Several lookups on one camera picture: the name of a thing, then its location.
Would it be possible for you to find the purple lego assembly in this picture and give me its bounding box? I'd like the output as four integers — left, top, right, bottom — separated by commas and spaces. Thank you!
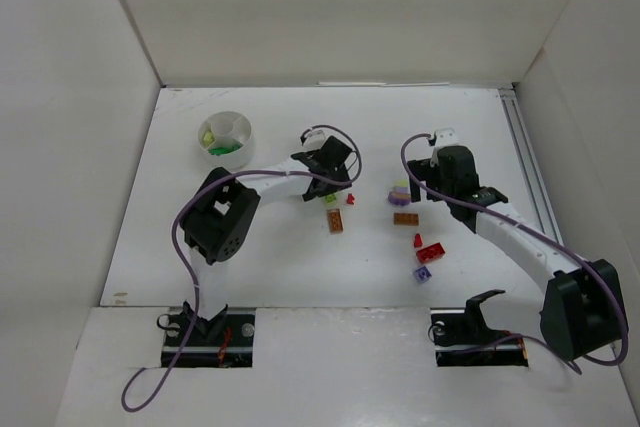
387, 180, 411, 207

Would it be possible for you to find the dark green lego plate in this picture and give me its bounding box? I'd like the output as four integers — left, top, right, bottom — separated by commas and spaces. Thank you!
208, 144, 242, 156

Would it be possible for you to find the pale yellow-green lego piece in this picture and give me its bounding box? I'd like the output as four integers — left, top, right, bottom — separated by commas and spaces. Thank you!
202, 131, 215, 147

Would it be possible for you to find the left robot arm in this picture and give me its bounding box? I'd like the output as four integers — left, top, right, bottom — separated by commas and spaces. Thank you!
174, 136, 362, 345

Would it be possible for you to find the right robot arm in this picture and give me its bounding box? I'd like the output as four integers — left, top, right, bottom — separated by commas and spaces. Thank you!
402, 145, 629, 366

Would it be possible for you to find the orange lego plate right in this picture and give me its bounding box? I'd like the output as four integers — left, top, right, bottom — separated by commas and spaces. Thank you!
393, 212, 420, 226

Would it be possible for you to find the red lego brick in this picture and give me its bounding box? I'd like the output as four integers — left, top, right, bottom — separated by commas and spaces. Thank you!
415, 243, 446, 264

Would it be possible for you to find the orange lego brick left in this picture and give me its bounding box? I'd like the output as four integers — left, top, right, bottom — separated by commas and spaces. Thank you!
327, 209, 344, 234

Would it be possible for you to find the lavender small lego piece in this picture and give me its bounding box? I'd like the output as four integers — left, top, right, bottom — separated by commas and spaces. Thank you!
412, 266, 432, 284

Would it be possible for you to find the white round divided container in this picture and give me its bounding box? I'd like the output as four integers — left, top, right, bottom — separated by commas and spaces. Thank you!
197, 111, 255, 170

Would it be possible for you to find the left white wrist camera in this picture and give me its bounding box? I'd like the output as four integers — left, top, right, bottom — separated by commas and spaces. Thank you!
300, 129, 326, 151

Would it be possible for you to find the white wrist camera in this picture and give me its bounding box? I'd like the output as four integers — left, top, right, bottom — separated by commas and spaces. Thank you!
428, 128, 459, 149
300, 129, 326, 151

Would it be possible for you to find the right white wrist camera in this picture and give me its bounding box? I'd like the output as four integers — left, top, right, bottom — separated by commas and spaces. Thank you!
428, 128, 459, 149

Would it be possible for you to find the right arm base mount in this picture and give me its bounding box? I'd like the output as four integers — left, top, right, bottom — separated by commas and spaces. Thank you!
428, 289, 529, 368

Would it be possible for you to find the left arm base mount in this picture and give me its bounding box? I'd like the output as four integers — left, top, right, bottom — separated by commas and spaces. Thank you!
156, 303, 256, 369

